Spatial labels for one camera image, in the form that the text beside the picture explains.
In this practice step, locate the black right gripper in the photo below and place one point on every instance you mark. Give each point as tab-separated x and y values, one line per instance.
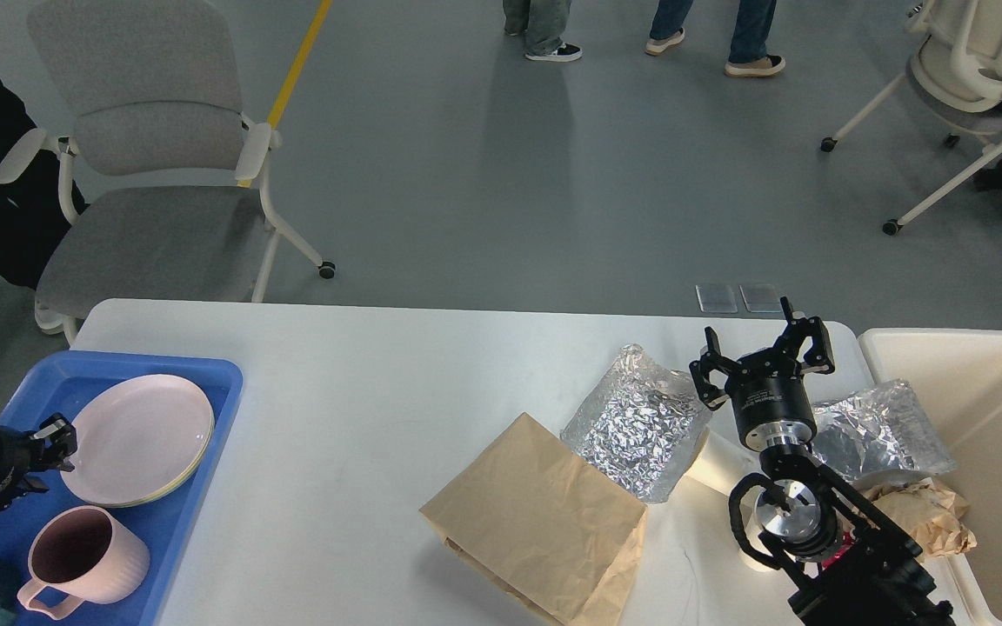
771	405

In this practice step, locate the brown paper bag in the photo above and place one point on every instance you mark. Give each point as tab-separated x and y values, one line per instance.
545	526

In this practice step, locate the pink plate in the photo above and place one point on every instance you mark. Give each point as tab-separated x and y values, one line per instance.
139	440

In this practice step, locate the yellow plate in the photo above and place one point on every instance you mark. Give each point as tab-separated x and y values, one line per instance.
183	482

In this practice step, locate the white paper sheet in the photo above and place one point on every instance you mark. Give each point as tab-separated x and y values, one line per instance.
720	464

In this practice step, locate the white office chair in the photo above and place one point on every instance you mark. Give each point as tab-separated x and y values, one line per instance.
957	73

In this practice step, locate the red item under arm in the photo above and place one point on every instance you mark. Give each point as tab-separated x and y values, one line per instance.
845	544

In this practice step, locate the grey office chair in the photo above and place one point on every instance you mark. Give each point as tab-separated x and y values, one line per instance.
164	179

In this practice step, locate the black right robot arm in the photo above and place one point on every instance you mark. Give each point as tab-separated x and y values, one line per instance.
851	563

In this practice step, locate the pink mug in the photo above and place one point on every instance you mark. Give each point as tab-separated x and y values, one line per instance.
84	555

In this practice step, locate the beige plastic bin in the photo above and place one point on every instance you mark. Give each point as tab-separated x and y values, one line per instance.
957	377

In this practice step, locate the crumpled brown paper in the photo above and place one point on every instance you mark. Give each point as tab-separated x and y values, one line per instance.
930	513

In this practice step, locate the silver foil bag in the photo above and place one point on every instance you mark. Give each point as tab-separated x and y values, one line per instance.
641	425
879	434

